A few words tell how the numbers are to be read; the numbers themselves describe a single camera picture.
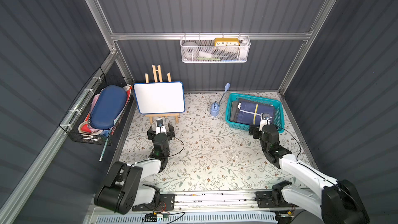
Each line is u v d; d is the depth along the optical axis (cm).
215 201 75
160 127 72
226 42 87
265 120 72
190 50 83
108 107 67
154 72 87
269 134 63
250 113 99
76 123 63
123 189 42
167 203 73
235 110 101
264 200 74
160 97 93
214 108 100
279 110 97
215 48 89
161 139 67
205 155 89
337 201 40
